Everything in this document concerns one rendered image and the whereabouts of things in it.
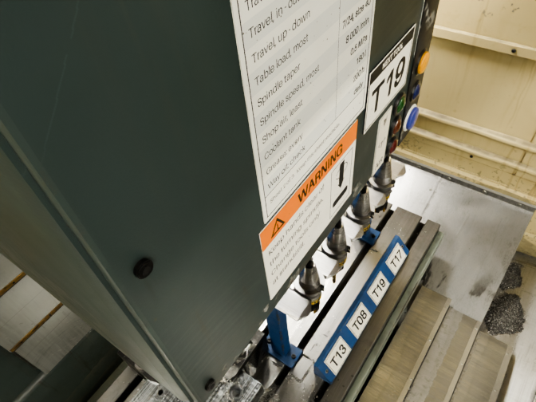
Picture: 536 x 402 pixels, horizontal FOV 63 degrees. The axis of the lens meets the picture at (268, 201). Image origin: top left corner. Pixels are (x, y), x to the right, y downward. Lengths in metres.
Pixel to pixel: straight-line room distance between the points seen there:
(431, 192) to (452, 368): 0.58
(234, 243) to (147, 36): 0.16
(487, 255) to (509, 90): 0.52
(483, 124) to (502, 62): 0.21
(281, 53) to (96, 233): 0.14
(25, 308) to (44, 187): 0.98
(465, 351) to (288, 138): 1.20
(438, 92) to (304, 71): 1.17
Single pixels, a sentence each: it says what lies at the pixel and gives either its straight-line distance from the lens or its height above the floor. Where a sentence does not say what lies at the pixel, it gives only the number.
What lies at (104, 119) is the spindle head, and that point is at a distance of 0.18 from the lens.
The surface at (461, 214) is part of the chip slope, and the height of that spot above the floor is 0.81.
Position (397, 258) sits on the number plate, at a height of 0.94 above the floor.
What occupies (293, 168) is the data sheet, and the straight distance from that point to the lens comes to 0.33.
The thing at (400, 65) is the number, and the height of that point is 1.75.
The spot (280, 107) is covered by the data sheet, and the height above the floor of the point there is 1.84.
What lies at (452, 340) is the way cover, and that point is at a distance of 1.45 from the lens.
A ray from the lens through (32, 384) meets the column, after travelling 1.39.
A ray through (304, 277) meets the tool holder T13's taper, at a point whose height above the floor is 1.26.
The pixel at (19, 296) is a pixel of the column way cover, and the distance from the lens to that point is 1.12.
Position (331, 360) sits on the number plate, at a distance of 1.13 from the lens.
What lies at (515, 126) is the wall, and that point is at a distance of 1.45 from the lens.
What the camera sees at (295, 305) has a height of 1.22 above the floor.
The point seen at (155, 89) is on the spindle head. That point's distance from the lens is 0.20.
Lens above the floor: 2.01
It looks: 49 degrees down
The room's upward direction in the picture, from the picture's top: 8 degrees counter-clockwise
